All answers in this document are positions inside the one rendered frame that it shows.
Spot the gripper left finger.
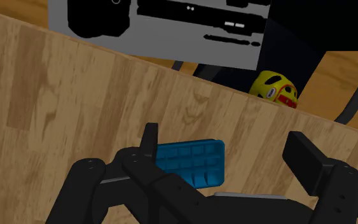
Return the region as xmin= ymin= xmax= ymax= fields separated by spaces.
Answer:
xmin=45 ymin=122 xmax=212 ymax=224

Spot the black curved bar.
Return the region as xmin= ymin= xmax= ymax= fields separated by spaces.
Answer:
xmin=334 ymin=58 xmax=358 ymax=125

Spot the yellow helmet with red trim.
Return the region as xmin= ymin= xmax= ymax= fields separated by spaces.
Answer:
xmin=248 ymin=70 xmax=299 ymax=109

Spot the blue ice cube tray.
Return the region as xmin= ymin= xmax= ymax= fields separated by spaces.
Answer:
xmin=155 ymin=139 xmax=226 ymax=190

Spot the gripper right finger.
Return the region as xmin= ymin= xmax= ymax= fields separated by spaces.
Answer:
xmin=282 ymin=130 xmax=358 ymax=224

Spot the grey patterned robot stand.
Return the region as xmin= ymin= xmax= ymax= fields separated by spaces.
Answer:
xmin=47 ymin=0 xmax=272 ymax=71

